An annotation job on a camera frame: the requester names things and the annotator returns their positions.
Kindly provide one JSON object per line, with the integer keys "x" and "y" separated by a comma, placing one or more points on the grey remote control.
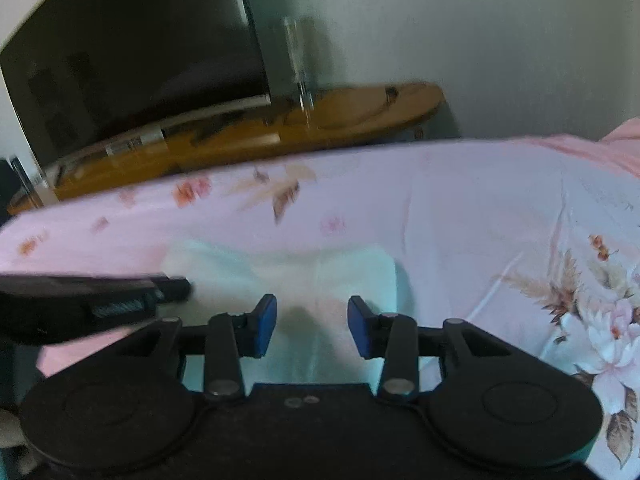
{"x": 135, "y": 144}

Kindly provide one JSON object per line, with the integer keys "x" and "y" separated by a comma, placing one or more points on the black television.
{"x": 130, "y": 45}

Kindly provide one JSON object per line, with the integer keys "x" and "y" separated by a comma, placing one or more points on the pink floral bedsheet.
{"x": 450, "y": 210}

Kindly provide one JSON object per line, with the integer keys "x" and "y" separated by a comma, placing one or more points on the white small garment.
{"x": 325, "y": 275}

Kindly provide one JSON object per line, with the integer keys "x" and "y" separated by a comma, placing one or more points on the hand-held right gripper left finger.
{"x": 267, "y": 325}

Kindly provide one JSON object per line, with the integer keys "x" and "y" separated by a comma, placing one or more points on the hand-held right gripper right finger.
{"x": 357, "y": 325}

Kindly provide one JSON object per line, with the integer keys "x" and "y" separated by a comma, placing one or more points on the clear glass bottle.
{"x": 299, "y": 65}

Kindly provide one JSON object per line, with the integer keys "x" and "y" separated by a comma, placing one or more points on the wooden TV stand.
{"x": 310, "y": 125}

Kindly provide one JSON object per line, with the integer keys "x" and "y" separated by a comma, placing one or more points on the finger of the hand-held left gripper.
{"x": 175, "y": 289}

